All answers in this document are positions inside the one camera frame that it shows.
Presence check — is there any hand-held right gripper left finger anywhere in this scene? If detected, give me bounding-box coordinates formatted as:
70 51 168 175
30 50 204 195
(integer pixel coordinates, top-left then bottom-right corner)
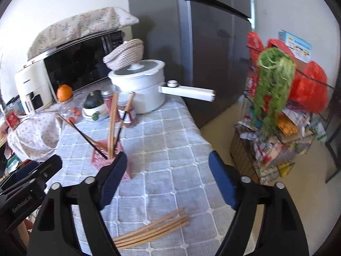
27 152 128 256

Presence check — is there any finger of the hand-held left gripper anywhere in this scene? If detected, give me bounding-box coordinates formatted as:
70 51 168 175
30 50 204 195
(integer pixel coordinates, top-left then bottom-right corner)
16 155 63 190

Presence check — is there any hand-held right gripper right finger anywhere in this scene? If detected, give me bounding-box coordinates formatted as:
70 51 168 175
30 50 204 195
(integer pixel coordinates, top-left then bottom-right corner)
208 151 307 256

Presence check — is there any pink perforated utensil holder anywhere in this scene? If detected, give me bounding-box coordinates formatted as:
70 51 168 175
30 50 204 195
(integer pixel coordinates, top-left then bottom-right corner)
91 140 132 180

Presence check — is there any black chopstick with gold band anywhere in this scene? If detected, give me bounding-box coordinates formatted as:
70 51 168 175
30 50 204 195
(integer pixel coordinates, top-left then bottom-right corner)
115 109 128 151
70 123 107 160

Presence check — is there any wooden chopstick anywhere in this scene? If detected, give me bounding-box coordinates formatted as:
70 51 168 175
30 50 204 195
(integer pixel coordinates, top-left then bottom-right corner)
113 92 135 146
57 114 107 152
107 92 118 159

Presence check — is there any pile of wooden chopsticks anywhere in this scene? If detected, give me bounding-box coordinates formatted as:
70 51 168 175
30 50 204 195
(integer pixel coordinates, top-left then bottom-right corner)
112 208 190 250

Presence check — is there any floral cloth cover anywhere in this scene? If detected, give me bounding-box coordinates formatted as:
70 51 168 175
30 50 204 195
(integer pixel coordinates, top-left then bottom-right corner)
7 111 63 162

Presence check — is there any grey checked tablecloth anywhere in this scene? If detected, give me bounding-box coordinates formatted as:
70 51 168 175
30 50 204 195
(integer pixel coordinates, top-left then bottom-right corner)
55 96 240 256

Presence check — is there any clear container with red label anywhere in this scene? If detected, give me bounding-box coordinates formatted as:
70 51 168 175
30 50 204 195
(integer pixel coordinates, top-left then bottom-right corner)
5 109 20 130

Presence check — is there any supplement jar with grey lid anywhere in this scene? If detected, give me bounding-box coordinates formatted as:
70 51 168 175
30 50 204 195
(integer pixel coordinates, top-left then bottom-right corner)
117 92 137 128

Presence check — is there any clear glass jar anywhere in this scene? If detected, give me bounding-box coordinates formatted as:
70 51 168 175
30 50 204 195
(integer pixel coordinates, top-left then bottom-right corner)
59 100 82 124

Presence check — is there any white bowl with green knob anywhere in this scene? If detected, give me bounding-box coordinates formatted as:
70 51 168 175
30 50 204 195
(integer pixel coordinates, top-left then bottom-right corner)
81 103 110 121

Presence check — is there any jar of red goji berries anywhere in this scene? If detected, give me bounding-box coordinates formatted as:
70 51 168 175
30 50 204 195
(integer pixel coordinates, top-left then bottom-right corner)
101 89 116 119

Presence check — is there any orange fruit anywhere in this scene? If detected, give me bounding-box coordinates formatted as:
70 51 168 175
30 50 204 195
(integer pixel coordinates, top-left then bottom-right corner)
56 84 73 103

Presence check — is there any green kabocha squash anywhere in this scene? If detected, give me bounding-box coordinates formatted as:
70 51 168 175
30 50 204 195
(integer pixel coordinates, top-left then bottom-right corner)
83 90 104 109

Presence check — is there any white air fryer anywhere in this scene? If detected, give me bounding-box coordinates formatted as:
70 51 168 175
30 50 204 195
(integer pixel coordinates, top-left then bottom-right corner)
14 59 58 116

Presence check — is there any white electric cooking pot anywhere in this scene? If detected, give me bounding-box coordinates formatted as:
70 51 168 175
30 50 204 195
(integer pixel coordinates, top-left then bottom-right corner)
108 59 216 115

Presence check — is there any green hanging plant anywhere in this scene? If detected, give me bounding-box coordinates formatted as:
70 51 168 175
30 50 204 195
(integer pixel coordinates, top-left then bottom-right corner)
252 47 296 136

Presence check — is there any black microwave oven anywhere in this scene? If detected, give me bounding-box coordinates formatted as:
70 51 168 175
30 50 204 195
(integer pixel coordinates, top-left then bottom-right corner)
43 29 126 94

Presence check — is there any red plastic bag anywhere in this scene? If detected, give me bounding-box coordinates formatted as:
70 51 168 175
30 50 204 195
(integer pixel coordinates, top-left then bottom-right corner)
246 32 263 59
290 61 328 114

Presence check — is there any grey refrigerator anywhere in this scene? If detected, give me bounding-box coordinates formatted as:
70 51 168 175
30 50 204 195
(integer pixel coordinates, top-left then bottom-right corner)
127 0 253 128

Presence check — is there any floral cushion cover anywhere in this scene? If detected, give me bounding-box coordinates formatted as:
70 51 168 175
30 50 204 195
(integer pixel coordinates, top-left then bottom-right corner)
27 7 140 62

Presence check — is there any blue printed poster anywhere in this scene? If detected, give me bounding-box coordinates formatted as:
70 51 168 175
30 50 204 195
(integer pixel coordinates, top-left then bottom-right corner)
278 30 312 62

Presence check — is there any black wire storage rack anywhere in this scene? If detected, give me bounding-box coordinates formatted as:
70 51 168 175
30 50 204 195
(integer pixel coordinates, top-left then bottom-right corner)
230 83 336 184

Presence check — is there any woven rope basket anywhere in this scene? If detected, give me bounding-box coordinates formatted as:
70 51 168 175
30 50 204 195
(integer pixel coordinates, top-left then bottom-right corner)
103 39 144 70

